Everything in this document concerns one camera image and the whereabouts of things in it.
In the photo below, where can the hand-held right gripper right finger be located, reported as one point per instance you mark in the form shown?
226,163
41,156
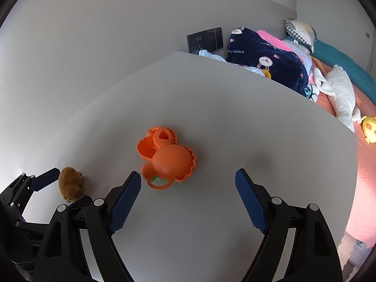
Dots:
249,202

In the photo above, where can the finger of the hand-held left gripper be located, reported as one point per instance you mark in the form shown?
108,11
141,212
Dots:
81,202
45,179

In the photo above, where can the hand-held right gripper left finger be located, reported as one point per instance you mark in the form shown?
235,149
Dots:
126,202

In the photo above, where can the brown plush toy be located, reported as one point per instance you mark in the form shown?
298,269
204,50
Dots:
70,183

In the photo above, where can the orange plastic toy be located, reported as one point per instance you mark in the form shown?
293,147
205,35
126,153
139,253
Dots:
169,160

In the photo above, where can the white desk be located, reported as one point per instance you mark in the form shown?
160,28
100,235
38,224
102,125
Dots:
235,123

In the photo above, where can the foam puzzle floor mats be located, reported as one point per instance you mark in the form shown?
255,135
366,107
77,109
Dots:
351,258

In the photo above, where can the bed with pink sheet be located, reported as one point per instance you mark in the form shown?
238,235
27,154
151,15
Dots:
364,182

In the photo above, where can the white patterned cloth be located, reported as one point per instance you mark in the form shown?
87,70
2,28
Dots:
311,92

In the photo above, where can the white garment yellow print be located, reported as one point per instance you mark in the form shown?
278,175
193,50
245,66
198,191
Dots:
258,72

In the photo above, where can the yellow chick plush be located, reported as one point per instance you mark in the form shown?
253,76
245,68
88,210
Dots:
369,127

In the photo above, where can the white goose plush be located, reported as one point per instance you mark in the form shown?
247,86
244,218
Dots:
340,94

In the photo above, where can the navy rabbit print blanket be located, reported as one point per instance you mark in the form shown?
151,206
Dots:
264,58

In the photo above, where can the small white cloth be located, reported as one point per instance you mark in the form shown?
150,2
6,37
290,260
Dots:
210,55

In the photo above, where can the light blue knit blanket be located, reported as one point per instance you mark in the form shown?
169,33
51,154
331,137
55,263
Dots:
302,57

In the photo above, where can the pink blanket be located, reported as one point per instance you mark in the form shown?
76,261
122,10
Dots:
273,39

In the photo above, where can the teal pillow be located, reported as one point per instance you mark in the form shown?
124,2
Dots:
343,61

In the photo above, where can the checkered pillow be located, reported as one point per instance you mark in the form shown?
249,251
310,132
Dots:
302,32

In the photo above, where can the black wall switch panel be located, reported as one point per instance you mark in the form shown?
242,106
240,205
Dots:
205,39

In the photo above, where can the small grey wall switch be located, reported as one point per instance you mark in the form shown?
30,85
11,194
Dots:
368,35

